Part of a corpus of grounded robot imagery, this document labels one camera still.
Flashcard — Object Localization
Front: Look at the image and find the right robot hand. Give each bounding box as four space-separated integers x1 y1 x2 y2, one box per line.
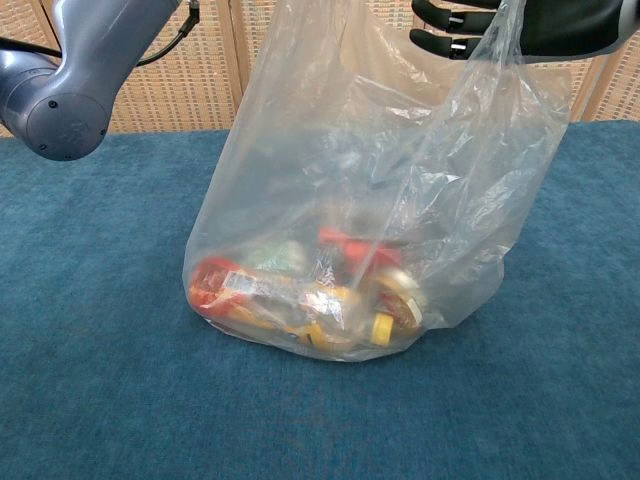
409 0 640 64

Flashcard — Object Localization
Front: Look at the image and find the clear plastic bag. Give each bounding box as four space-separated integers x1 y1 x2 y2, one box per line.
182 0 572 362

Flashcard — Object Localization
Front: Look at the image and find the red wrapped snack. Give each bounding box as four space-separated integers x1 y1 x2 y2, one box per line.
319 227 401 274

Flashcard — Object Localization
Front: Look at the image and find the green and white pouch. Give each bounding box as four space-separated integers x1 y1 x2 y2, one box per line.
247 239 311 274

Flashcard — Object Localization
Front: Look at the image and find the woven bamboo folding screen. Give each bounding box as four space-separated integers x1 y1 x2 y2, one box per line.
0 0 640 137

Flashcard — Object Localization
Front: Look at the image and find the red and yellow snack packet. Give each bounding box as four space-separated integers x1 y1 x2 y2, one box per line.
192 257 361 351

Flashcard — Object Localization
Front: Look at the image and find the blue carpet table mat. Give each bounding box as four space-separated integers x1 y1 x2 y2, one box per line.
0 119 640 480

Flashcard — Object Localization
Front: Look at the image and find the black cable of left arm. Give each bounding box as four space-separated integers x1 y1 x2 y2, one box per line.
0 0 201 68

